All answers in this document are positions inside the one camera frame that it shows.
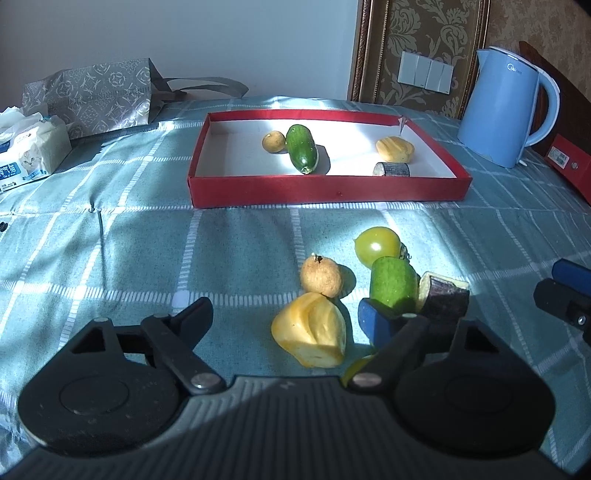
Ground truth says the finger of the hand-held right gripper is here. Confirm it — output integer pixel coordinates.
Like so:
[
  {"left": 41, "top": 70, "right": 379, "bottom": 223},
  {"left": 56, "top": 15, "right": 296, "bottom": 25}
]
[{"left": 533, "top": 258, "right": 591, "bottom": 344}]

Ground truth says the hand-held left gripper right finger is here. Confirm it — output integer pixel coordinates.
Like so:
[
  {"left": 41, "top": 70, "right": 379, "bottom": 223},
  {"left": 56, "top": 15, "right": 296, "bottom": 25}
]
[{"left": 348, "top": 298, "right": 523, "bottom": 395}]

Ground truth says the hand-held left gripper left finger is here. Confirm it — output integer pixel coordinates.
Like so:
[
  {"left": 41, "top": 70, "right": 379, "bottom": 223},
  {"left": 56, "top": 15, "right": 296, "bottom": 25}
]
[{"left": 69, "top": 296, "right": 227, "bottom": 395}]

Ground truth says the short light green cucumber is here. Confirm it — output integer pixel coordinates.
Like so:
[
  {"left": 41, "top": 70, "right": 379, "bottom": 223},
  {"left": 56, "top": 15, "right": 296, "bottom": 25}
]
[{"left": 369, "top": 256, "right": 420, "bottom": 311}]

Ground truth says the green tomato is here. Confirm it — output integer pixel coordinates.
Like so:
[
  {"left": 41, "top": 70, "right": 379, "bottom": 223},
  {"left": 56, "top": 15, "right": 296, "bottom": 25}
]
[
  {"left": 341, "top": 353, "right": 377, "bottom": 388},
  {"left": 354, "top": 226, "right": 411, "bottom": 269}
]

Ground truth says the yellow ribbed fruit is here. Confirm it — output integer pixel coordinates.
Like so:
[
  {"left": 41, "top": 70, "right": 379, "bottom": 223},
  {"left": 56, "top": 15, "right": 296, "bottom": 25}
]
[
  {"left": 375, "top": 135, "right": 416, "bottom": 164},
  {"left": 271, "top": 292, "right": 347, "bottom": 368}
]

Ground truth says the rough tan round fruit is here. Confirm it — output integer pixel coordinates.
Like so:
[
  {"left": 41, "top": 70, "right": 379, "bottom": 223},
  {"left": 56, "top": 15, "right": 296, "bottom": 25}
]
[{"left": 300, "top": 255, "right": 344, "bottom": 298}]

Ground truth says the purple sugarcane piece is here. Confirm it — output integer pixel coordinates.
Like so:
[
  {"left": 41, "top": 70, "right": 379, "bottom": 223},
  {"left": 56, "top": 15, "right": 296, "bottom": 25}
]
[
  {"left": 417, "top": 271, "right": 470, "bottom": 326},
  {"left": 372, "top": 161, "right": 411, "bottom": 177}
]

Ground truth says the red shallow cardboard box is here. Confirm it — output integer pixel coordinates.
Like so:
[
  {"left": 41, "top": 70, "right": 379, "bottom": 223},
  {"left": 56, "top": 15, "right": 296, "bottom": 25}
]
[{"left": 187, "top": 110, "right": 473, "bottom": 209}]

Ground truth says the small brown potato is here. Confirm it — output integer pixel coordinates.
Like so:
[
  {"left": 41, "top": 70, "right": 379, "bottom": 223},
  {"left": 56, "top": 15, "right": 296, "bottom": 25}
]
[{"left": 262, "top": 130, "right": 287, "bottom": 153}]

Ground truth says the long dark green cucumber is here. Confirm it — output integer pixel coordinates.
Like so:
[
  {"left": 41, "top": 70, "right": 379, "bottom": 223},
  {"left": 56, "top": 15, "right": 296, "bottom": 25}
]
[{"left": 285, "top": 124, "right": 319, "bottom": 175}]

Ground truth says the teal checkered tablecloth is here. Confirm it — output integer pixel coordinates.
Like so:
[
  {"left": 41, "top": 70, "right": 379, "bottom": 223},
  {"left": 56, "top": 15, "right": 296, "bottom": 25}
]
[{"left": 0, "top": 95, "right": 591, "bottom": 472}]

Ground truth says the red flat box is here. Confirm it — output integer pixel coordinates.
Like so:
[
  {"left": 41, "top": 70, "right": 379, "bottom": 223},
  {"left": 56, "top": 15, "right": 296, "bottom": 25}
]
[{"left": 545, "top": 134, "right": 591, "bottom": 206}]

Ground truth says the dark wooden furniture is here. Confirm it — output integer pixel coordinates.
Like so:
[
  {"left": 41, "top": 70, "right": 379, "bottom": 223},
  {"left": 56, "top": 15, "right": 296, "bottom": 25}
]
[{"left": 518, "top": 41, "right": 591, "bottom": 155}]

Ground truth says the blue electric kettle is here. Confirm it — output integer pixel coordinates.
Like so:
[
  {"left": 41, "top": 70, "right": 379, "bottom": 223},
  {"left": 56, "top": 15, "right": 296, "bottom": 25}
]
[{"left": 457, "top": 46, "right": 561, "bottom": 169}]

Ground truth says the white tissue pack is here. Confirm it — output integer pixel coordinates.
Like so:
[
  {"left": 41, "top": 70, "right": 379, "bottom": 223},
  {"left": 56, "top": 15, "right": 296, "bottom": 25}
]
[{"left": 0, "top": 106, "right": 73, "bottom": 193}]

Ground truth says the grey patterned gift bag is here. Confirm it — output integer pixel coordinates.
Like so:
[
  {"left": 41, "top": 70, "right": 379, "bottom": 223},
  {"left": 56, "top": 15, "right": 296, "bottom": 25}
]
[{"left": 22, "top": 58, "right": 249, "bottom": 140}]

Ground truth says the grey wall switch panel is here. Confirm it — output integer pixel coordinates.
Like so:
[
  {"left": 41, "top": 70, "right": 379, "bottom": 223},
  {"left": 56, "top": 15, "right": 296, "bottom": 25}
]
[{"left": 398, "top": 51, "right": 455, "bottom": 94}]

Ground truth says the wooden framed damask wall panel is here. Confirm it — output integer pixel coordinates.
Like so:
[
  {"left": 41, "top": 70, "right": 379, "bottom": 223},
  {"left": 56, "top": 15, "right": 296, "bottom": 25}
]
[{"left": 347, "top": 0, "right": 491, "bottom": 121}]

